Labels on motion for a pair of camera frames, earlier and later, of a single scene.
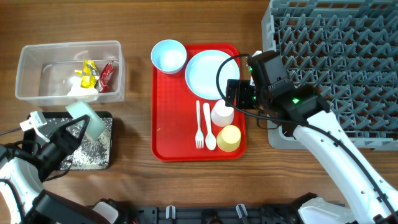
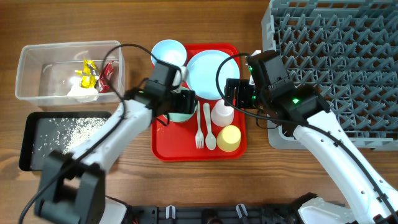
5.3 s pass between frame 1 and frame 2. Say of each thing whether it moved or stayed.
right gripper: stayed
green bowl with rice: moved
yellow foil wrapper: stayed
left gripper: moved
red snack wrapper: stayed
